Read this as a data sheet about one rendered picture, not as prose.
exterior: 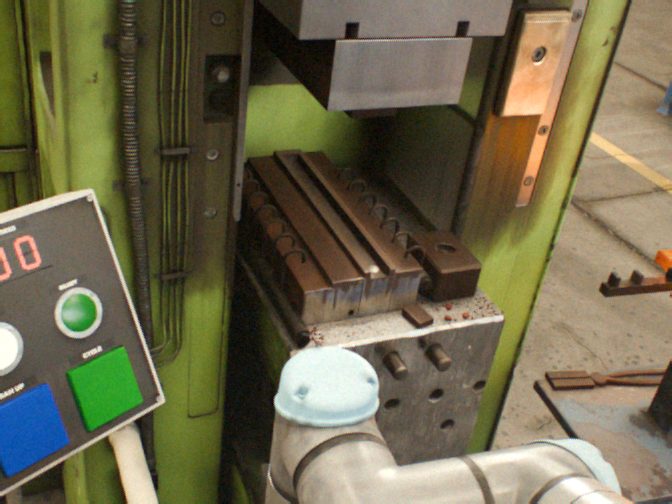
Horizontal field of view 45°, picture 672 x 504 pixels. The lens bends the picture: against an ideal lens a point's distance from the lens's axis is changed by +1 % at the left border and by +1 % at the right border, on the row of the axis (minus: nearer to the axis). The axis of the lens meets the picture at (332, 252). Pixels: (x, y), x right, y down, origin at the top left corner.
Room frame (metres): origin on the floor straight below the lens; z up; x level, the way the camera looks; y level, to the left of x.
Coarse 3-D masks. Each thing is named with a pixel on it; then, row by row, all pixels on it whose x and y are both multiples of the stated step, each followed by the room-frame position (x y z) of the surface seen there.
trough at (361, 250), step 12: (288, 156) 1.39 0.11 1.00; (300, 156) 1.39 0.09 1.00; (300, 168) 1.37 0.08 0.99; (312, 180) 1.33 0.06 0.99; (312, 192) 1.28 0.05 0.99; (324, 192) 1.28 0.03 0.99; (324, 204) 1.24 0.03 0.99; (336, 204) 1.23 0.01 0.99; (336, 216) 1.21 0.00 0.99; (348, 216) 1.19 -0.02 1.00; (348, 228) 1.17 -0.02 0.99; (348, 240) 1.14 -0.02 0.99; (360, 240) 1.14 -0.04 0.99; (360, 252) 1.10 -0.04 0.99; (372, 252) 1.10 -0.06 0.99; (372, 264) 1.07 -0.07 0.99; (384, 264) 1.06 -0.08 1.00; (372, 276) 1.04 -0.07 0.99; (384, 276) 1.04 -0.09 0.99
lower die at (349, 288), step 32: (256, 160) 1.37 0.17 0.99; (320, 160) 1.40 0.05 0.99; (288, 192) 1.26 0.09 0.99; (352, 192) 1.29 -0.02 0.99; (288, 224) 1.17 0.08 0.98; (320, 224) 1.17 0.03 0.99; (384, 224) 1.19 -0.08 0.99; (288, 256) 1.07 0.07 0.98; (320, 256) 1.07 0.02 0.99; (352, 256) 1.07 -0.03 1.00; (384, 256) 1.08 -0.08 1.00; (288, 288) 1.03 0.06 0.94; (320, 288) 1.00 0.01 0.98; (352, 288) 1.02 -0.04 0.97; (384, 288) 1.04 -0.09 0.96; (416, 288) 1.07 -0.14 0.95; (320, 320) 1.00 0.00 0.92
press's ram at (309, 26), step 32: (288, 0) 1.00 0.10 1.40; (320, 0) 0.97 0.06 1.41; (352, 0) 0.99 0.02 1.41; (384, 0) 1.01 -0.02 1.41; (416, 0) 1.03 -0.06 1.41; (448, 0) 1.05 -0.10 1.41; (480, 0) 1.07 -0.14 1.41; (320, 32) 0.97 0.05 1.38; (352, 32) 1.01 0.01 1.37; (384, 32) 1.01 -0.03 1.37; (416, 32) 1.03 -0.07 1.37; (448, 32) 1.05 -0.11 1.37; (480, 32) 1.08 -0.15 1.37
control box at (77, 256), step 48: (0, 240) 0.71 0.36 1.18; (48, 240) 0.75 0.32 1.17; (96, 240) 0.79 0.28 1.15; (0, 288) 0.69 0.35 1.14; (48, 288) 0.72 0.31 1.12; (96, 288) 0.76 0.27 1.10; (48, 336) 0.69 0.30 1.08; (96, 336) 0.72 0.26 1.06; (0, 384) 0.63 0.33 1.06; (48, 384) 0.66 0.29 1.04; (144, 384) 0.73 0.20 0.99; (96, 432) 0.66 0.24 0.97; (0, 480) 0.57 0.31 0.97
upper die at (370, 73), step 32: (256, 0) 1.25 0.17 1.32; (256, 32) 1.24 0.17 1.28; (288, 32) 1.12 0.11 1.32; (288, 64) 1.11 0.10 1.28; (320, 64) 1.01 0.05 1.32; (352, 64) 0.99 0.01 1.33; (384, 64) 1.02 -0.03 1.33; (416, 64) 1.04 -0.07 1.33; (448, 64) 1.06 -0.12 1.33; (320, 96) 1.00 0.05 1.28; (352, 96) 1.00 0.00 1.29; (384, 96) 1.02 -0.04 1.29; (416, 96) 1.04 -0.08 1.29; (448, 96) 1.06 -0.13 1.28
